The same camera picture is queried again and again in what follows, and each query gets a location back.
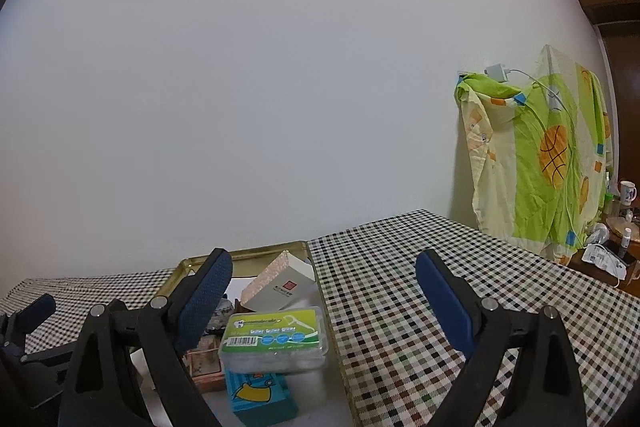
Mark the brown framed card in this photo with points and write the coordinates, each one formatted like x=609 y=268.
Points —
x=205 y=372

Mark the gold metal tin box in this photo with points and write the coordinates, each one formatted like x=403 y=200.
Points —
x=270 y=252

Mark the wooden side table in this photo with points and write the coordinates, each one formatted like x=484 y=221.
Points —
x=585 y=264

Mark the green bottle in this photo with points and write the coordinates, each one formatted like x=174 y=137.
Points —
x=609 y=197

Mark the checkered tablecloth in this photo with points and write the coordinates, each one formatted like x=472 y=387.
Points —
x=390 y=287

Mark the green basketball printed cloth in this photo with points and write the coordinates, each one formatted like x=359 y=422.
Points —
x=525 y=187

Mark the white plastic package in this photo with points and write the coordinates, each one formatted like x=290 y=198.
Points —
x=602 y=259

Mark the white box with red mark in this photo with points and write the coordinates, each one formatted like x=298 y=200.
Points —
x=282 y=287

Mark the clear floss pick box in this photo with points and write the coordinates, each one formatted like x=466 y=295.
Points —
x=275 y=337

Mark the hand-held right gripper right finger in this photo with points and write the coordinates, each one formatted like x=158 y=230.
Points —
x=445 y=302

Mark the blue star toy block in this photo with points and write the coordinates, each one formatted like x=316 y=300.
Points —
x=260 y=399

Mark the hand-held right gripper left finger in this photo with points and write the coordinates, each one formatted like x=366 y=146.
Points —
x=205 y=302

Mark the white wall charger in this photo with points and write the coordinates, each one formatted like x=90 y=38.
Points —
x=496 y=73

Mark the small white bottle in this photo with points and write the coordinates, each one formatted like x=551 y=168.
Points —
x=625 y=244

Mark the white mug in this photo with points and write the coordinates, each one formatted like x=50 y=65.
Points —
x=627 y=193

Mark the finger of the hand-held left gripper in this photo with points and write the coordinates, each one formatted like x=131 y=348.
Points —
x=50 y=354
x=37 y=309

